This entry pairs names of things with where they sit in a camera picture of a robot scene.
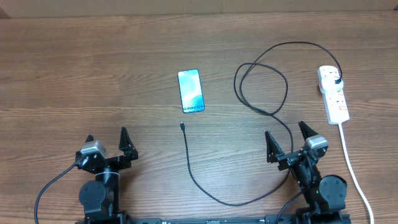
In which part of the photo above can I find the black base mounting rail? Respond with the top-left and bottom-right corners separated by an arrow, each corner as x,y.
74,213 -> 352,224

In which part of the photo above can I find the white power strip cord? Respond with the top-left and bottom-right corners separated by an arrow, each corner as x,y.
337,123 -> 375,224

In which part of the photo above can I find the white charger plug adapter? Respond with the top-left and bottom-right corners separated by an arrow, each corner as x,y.
319,77 -> 344,94

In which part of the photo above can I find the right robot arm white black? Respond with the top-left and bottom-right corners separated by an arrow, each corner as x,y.
264,121 -> 351,224

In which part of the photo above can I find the white power strip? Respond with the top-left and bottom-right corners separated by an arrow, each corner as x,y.
317,65 -> 349,124

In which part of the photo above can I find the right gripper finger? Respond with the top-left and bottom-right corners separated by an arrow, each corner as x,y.
265,131 -> 284,163
298,121 -> 318,140

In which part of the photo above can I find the black USB charging cable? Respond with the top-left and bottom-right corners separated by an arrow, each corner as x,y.
180,41 -> 343,207

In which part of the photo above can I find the blue Samsung Galaxy smartphone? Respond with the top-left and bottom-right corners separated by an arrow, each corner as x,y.
177,69 -> 205,113

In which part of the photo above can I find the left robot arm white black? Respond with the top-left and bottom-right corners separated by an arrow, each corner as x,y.
75,127 -> 139,223

